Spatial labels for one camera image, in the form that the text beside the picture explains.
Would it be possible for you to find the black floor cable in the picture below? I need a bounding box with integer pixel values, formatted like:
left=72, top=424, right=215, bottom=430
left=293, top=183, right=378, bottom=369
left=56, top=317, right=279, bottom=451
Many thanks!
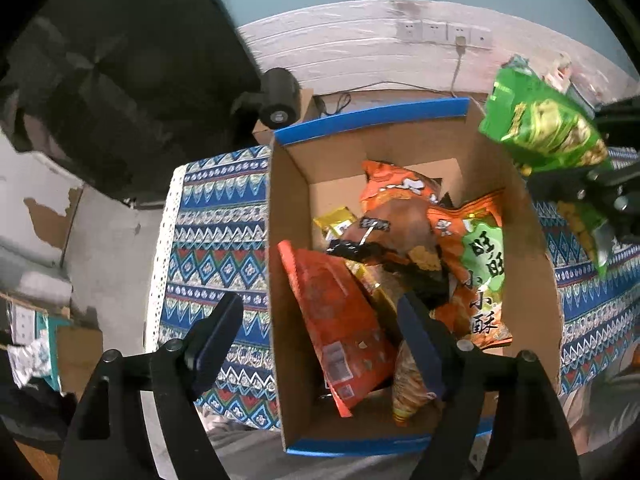
left=318, top=91, right=353, bottom=117

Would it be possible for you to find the gold long snack packet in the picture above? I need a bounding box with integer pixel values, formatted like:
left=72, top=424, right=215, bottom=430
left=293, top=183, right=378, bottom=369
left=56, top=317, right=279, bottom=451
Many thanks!
left=312, top=204, right=360, bottom=242
left=349, top=261, right=402, bottom=333

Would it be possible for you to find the grey printed blanket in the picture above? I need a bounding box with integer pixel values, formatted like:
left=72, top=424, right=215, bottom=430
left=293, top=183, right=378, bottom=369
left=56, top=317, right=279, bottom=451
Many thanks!
left=200, top=360, right=640, bottom=480

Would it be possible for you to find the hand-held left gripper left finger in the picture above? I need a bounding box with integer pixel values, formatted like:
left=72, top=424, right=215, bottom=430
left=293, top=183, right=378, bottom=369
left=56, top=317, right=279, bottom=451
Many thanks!
left=57, top=292, right=245, bottom=480

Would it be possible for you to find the clear plastic bag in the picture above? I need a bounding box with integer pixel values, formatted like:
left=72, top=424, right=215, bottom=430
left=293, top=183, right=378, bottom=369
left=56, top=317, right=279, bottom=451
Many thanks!
left=7, top=341, right=53, bottom=387

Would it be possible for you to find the orange brown snack packet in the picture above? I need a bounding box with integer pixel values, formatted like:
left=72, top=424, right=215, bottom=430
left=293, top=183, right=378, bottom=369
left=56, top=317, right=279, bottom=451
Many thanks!
left=344, top=199, right=443, bottom=273

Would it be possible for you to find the blue cardboard box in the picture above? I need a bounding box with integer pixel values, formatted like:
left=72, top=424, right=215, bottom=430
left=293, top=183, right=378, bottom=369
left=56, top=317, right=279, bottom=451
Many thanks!
left=267, top=96, right=567, bottom=459

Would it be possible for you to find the black shiny snack packet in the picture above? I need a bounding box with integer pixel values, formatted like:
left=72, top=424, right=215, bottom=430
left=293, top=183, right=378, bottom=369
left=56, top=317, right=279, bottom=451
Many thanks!
left=324, top=238, right=452, bottom=308

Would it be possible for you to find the red snack packet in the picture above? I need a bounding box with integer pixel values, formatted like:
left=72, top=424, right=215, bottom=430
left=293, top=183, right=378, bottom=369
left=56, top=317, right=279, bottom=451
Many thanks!
left=277, top=239, right=399, bottom=419

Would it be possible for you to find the yellow ribbed chip packet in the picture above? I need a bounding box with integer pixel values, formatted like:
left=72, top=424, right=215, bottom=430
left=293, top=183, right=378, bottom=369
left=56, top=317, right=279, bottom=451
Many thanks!
left=391, top=339, right=445, bottom=427

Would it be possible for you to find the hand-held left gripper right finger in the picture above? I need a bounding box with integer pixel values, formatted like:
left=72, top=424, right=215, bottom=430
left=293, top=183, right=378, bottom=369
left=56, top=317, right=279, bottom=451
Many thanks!
left=397, top=292, right=581, bottom=480

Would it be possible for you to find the white teal socket box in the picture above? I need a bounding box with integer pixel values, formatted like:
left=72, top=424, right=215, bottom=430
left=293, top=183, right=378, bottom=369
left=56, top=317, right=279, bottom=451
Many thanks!
left=7, top=304, right=57, bottom=348

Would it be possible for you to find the brown cardboard piece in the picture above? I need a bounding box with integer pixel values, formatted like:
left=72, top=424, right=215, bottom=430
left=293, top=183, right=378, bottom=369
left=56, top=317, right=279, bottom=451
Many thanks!
left=54, top=326, right=104, bottom=397

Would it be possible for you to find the black office chair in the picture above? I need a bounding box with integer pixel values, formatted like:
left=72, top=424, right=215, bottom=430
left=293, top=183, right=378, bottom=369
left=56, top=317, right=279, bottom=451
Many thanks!
left=0, top=0, right=303, bottom=202

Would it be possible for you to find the blue patterned tablecloth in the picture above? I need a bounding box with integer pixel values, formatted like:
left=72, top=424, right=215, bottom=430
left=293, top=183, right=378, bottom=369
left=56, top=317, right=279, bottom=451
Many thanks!
left=145, top=144, right=640, bottom=432

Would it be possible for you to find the dark cloth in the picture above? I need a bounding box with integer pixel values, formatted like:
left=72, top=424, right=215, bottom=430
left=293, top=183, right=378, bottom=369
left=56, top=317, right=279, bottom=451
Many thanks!
left=0, top=382, right=78, bottom=443

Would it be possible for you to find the small orange snack packet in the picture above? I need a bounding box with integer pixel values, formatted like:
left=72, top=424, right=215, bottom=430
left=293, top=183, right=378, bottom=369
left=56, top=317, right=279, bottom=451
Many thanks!
left=360, top=160, right=445, bottom=213

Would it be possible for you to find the white plug with cable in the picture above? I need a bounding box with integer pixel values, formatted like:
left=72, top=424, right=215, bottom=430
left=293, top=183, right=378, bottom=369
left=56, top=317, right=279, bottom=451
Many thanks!
left=449, top=35, right=469, bottom=98

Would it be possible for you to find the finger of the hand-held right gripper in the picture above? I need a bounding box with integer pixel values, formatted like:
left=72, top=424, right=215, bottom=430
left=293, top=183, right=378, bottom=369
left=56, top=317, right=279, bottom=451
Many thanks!
left=594, top=99, right=640, bottom=137
left=529, top=161, right=640, bottom=262

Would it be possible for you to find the orange green snack packet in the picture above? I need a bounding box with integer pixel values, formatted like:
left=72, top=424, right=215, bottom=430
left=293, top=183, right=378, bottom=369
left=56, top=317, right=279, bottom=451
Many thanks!
left=425, top=189, right=514, bottom=352

